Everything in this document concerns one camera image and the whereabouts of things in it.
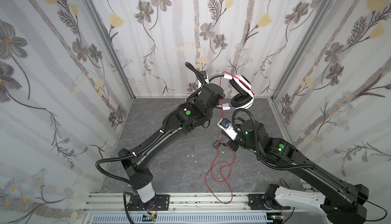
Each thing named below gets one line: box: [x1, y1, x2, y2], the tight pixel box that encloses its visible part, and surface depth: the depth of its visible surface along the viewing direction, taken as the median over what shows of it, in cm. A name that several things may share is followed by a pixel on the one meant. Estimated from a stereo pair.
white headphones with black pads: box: [208, 73, 255, 111], surface depth 61 cm
